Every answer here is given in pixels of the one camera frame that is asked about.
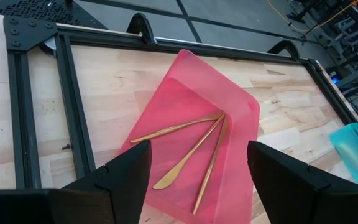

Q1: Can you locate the cluttered equipment rack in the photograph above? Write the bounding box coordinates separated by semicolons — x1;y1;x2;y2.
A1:
286;0;358;125

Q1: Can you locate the yellow floor cable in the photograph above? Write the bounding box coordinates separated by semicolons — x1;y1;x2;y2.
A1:
265;0;358;34

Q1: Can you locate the black arched frame hook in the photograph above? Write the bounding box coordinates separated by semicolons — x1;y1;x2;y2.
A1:
126;12;158;45
267;39;301;62

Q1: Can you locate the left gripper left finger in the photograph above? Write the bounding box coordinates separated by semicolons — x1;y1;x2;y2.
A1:
0;139;152;224

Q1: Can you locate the black aluminium table frame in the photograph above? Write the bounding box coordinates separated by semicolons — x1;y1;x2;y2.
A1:
3;14;358;190

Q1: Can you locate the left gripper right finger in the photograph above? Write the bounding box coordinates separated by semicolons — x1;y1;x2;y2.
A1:
247;140;358;224

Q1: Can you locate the black perforated metal case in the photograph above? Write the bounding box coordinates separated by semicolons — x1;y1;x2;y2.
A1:
0;0;108;30

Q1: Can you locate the gold curved utensil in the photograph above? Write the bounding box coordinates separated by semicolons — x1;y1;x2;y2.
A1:
130;110;226;144

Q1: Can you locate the gold cutlery piece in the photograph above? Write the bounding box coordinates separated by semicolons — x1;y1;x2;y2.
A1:
192;116;229;215

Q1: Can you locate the red translucent plastic bin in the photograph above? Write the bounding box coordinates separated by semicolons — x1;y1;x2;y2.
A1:
118;49;260;224

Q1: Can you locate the gold table knife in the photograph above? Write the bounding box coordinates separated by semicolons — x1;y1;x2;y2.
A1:
152;113;226;190

